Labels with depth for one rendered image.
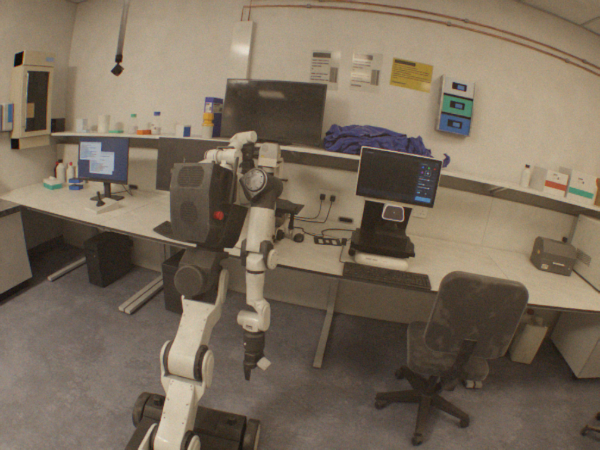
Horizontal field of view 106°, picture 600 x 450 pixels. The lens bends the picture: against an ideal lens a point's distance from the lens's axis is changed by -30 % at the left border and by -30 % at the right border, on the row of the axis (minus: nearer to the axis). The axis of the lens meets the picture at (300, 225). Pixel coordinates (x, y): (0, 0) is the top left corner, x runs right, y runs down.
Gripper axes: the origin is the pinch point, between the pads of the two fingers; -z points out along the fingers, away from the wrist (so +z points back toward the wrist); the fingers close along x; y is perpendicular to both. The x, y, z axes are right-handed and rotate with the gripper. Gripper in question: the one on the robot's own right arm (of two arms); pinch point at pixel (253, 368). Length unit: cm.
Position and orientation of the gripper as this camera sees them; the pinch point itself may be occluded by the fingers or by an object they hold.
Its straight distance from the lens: 143.4
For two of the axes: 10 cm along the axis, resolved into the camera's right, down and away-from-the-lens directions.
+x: 3.8, -1.0, 9.2
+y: -9.2, -1.0, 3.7
